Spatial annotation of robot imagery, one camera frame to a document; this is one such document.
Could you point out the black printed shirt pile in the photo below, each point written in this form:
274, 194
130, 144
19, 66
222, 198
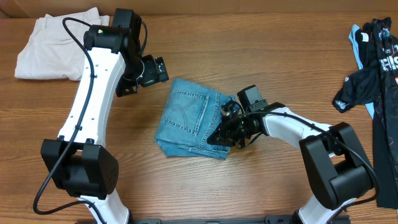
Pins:
377, 83

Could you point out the folded beige trousers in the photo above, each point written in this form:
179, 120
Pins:
50, 53

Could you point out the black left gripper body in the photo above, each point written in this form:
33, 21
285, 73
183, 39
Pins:
148, 75

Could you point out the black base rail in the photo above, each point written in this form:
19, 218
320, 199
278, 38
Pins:
217, 220

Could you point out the blue denim jeans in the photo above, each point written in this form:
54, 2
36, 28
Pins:
191, 114

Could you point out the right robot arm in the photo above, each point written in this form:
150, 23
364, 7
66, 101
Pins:
338, 169

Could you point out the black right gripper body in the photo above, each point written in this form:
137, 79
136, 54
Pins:
242, 130

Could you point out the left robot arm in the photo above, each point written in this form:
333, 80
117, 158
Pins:
77, 160

